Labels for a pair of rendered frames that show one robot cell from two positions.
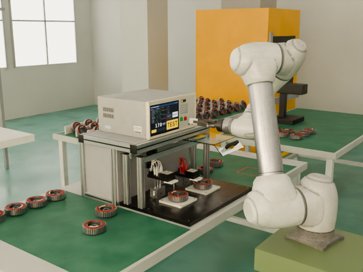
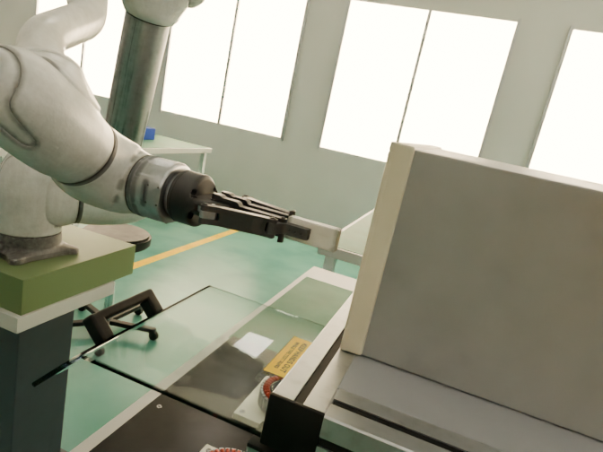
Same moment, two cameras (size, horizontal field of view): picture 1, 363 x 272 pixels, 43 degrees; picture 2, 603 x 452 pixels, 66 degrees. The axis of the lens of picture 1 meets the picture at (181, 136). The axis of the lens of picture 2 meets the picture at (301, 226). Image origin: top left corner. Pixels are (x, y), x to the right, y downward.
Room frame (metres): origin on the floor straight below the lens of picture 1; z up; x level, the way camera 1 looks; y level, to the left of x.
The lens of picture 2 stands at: (3.10, -0.29, 1.33)
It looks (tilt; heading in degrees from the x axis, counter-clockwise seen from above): 13 degrees down; 161
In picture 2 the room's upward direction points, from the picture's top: 12 degrees clockwise
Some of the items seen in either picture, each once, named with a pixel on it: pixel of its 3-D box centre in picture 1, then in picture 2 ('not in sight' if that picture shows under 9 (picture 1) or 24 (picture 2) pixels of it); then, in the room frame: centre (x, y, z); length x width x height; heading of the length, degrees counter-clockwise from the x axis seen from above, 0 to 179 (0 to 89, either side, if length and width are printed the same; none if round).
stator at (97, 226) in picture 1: (94, 226); not in sight; (2.04, 0.42, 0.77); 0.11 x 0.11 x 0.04
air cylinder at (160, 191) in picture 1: (157, 191); not in sight; (2.46, 0.14, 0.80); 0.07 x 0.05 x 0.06; 143
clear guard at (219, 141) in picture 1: (209, 142); (231, 365); (2.63, -0.17, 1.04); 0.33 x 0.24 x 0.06; 53
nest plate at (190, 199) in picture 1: (177, 199); not in sight; (2.37, 0.02, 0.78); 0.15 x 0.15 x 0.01; 53
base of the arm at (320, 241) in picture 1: (317, 230); (21, 239); (1.79, -0.57, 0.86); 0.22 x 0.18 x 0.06; 134
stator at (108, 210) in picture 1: (106, 210); not in sight; (2.24, 0.39, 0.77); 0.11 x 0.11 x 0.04
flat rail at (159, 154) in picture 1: (176, 148); not in sight; (2.53, 0.03, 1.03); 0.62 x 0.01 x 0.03; 143
